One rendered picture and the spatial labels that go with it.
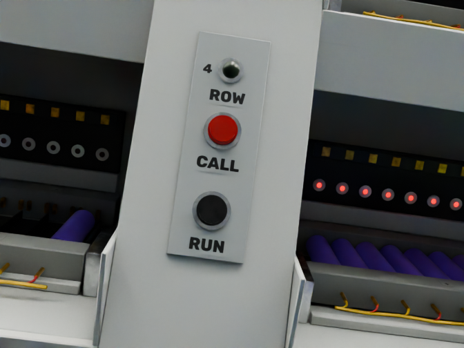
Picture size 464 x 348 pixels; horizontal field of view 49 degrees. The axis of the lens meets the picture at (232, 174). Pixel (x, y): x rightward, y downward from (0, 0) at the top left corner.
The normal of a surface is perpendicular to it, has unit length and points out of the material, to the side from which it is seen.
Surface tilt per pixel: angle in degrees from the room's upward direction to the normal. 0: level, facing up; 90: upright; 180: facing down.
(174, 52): 90
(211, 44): 90
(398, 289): 111
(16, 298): 21
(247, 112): 90
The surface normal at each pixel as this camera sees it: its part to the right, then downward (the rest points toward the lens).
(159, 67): 0.07, -0.14
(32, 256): 0.03, 0.22
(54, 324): 0.14, -0.97
